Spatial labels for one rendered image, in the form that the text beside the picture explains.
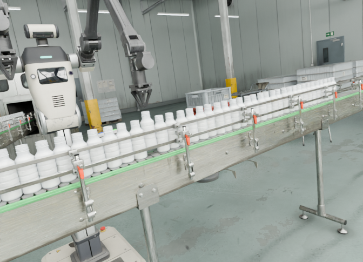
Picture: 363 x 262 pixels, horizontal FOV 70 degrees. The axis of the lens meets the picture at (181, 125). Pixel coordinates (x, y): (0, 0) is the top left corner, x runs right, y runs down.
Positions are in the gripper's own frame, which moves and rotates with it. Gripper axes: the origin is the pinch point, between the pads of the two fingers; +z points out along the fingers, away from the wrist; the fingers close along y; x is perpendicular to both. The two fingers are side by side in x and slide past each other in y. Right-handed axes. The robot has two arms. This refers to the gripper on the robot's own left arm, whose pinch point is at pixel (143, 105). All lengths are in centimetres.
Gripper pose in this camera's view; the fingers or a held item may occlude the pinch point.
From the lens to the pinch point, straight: 113.1
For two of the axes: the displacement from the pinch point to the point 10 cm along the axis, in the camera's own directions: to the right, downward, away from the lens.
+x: -8.0, 2.1, -5.6
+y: -5.8, -0.7, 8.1
